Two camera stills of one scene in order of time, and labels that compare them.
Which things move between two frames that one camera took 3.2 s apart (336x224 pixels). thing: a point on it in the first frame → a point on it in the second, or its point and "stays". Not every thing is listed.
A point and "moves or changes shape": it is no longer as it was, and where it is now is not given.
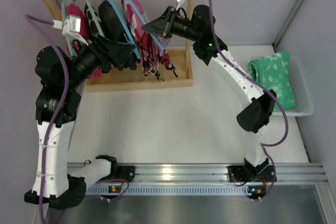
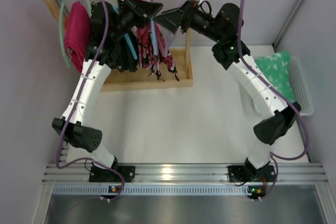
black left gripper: (103, 51) → (135, 9)
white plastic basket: (304, 105) stays
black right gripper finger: (158, 26) → (170, 19)
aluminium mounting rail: (207, 173) stays
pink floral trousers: (155, 62) moves or changes shape
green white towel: (274, 73) stays
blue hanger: (138, 13) moves or changes shape
